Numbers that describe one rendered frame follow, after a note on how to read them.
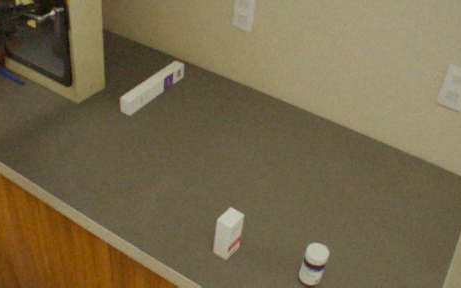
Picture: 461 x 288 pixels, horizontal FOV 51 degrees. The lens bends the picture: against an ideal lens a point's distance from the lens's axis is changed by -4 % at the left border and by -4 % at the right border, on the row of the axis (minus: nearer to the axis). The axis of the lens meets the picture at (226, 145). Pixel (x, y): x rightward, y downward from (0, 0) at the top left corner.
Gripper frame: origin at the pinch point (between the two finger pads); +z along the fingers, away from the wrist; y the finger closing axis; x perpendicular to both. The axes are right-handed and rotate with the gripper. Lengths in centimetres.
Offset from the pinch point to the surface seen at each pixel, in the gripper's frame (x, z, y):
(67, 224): -33, -21, -38
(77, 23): -10.9, 7.7, -2.3
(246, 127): -53, 27, -26
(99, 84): -10.7, 14.4, -23.8
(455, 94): -100, 48, -6
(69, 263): -31, -21, -54
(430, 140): -99, 49, -22
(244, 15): -37, 48, -5
